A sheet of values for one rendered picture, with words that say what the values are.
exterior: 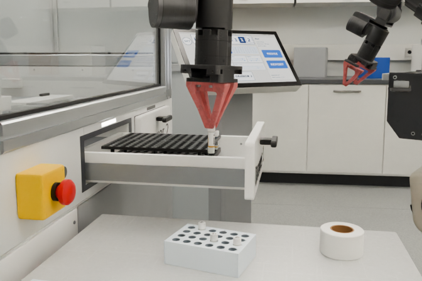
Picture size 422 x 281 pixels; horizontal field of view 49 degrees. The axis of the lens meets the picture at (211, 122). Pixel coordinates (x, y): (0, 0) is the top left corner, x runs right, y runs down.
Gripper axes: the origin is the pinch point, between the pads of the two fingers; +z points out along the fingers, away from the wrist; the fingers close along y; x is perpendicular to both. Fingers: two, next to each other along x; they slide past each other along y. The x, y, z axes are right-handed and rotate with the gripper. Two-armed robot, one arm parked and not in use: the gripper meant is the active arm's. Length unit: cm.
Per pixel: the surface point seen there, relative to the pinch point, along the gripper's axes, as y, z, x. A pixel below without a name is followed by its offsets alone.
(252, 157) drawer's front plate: -12.2, 7.4, 3.0
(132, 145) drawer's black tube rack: -13.1, 7.8, -23.4
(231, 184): -13.1, 13.1, -1.1
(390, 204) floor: -294, 88, 17
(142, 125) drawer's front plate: -36, 7, -36
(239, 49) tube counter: -122, -17, -41
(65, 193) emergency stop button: 13.5, 10.8, -17.6
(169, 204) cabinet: -68, 38, -44
